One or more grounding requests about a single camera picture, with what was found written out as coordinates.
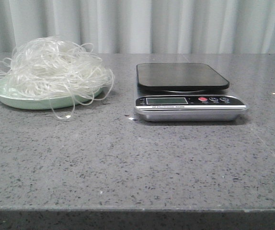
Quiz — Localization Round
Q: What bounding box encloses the translucent white vermicelli bundle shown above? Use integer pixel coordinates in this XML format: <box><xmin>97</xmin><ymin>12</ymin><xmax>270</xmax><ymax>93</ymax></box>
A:
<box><xmin>0</xmin><ymin>36</ymin><xmax>115</xmax><ymax>121</ymax></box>

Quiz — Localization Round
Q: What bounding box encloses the silver black kitchen scale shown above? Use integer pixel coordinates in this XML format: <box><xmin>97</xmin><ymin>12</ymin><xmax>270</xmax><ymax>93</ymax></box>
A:
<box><xmin>134</xmin><ymin>63</ymin><xmax>248</xmax><ymax>122</ymax></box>

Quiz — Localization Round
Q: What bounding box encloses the white pleated curtain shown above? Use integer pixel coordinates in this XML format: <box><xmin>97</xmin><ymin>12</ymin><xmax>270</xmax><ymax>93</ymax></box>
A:
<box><xmin>0</xmin><ymin>0</ymin><xmax>275</xmax><ymax>54</ymax></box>

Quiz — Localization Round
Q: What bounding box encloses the light green plastic plate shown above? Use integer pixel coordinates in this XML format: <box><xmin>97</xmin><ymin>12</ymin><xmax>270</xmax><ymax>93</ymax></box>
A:
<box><xmin>0</xmin><ymin>78</ymin><xmax>104</xmax><ymax>111</ymax></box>

